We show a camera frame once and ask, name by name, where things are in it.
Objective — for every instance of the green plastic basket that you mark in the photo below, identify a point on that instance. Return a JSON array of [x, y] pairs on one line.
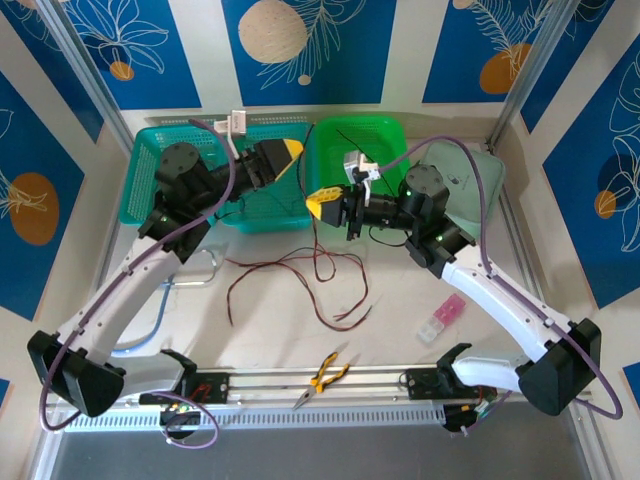
[[380, 135]]

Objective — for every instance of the aluminium frame post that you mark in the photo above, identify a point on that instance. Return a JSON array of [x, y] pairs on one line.
[[82, 65], [532, 65]]

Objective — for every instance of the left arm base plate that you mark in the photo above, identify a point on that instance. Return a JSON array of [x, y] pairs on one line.
[[215, 387]]

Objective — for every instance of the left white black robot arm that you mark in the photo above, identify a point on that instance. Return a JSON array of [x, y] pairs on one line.
[[130, 295]]

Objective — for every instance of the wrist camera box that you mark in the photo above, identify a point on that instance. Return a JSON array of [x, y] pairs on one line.
[[357, 167], [235, 124]]

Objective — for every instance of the teal plastic basket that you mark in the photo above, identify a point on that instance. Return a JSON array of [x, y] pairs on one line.
[[140, 170], [280, 210]]

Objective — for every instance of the aluminium rail frame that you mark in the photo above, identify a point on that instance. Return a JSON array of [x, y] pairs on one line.
[[270, 384]]

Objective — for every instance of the grey perforated strip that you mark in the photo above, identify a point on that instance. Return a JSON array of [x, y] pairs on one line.
[[170, 120]]

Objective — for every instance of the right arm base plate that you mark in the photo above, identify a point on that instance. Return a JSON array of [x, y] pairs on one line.
[[420, 385]]

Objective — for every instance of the yellow black pliers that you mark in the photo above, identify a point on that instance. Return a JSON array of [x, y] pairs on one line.
[[322, 377]]

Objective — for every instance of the black controller mount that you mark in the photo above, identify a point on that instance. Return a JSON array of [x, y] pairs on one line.
[[462, 417], [180, 425]]

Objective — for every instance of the pink plastic box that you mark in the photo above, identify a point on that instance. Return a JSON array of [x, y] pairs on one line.
[[449, 309]]

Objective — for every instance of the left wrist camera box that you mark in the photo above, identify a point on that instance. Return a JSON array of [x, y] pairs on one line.
[[235, 124]]

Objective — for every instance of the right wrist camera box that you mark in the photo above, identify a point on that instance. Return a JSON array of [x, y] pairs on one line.
[[357, 167]]

